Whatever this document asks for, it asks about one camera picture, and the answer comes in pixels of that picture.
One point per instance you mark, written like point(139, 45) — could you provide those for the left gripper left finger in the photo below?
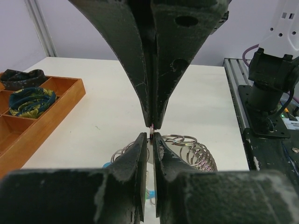
point(121, 198)

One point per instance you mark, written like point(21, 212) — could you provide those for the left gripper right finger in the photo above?
point(174, 186)

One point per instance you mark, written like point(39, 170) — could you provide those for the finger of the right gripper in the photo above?
point(116, 22)
point(182, 26)

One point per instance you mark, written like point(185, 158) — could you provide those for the metal key organiser disc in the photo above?
point(194, 153)

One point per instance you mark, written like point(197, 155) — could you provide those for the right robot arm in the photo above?
point(275, 64)

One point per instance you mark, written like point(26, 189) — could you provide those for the wooden compartment tray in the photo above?
point(21, 137)

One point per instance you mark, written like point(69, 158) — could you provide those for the blue yellow rolled band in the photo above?
point(31, 102)

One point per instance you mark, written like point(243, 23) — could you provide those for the black rolled band right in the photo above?
point(14, 80)

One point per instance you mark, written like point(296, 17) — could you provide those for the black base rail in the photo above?
point(268, 142)

